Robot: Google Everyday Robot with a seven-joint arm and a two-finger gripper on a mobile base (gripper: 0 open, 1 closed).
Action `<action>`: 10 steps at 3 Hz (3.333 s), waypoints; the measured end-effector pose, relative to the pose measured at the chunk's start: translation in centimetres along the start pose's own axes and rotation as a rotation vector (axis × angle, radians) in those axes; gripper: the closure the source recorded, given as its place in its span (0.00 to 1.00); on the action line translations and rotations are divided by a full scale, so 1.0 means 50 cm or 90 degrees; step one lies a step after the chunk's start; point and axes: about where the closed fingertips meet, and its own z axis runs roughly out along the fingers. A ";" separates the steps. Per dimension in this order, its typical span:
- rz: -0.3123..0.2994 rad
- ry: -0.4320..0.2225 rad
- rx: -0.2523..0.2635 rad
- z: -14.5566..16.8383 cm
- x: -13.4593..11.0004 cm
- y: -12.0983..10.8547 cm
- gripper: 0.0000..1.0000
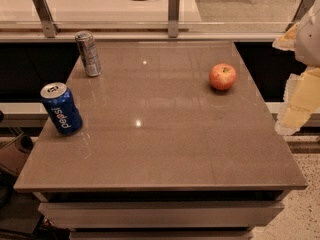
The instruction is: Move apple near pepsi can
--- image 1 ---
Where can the right metal railing bracket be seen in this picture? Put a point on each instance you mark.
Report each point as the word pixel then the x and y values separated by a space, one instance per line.
pixel 306 9

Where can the blue pepsi can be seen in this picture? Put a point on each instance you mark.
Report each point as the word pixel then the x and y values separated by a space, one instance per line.
pixel 58 101

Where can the left metal railing bracket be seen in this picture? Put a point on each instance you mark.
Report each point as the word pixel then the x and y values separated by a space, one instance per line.
pixel 49 28

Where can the middle metal railing bracket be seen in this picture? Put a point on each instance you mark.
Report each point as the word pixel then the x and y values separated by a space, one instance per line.
pixel 173 18

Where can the dark chair base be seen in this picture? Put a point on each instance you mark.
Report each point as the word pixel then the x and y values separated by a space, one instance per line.
pixel 19 215

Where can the metal railing bracket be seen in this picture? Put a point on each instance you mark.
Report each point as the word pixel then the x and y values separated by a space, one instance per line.
pixel 306 9
pixel 173 18
pixel 49 28

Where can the red apple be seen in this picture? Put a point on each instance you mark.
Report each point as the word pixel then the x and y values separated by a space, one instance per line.
pixel 222 76

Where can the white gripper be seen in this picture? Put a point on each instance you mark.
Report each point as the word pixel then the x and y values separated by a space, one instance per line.
pixel 309 39

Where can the silver energy drink can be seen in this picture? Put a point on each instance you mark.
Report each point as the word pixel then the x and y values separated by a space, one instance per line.
pixel 88 52

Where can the grey table drawer unit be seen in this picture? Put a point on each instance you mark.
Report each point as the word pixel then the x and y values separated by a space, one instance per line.
pixel 190 220

